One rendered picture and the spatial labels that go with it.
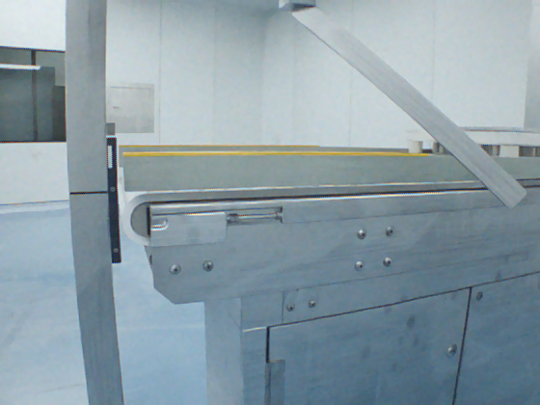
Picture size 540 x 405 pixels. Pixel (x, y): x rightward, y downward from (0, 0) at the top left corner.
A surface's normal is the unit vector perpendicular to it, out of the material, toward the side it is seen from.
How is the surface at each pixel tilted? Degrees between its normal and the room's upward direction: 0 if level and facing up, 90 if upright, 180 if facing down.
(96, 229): 90
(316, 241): 90
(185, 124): 90
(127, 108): 90
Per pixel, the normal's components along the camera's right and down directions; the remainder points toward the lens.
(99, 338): 0.36, 0.14
